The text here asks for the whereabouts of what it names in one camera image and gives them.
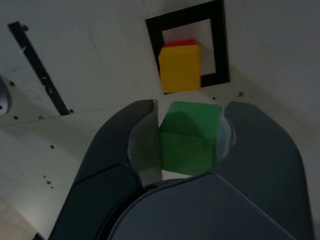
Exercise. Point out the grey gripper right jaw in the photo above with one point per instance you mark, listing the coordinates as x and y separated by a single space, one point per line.
262 162

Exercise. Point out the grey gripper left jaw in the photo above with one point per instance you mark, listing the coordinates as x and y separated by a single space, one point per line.
105 155

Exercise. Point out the green cube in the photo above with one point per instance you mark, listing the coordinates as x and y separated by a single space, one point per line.
185 150

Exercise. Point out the yellow cube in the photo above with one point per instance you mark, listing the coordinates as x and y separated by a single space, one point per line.
180 70

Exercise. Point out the red cube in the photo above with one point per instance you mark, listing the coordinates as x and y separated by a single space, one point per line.
180 43

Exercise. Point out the black tape square outline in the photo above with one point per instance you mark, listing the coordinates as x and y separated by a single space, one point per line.
152 37

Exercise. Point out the black tape strip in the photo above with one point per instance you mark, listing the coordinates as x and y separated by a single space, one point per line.
37 62

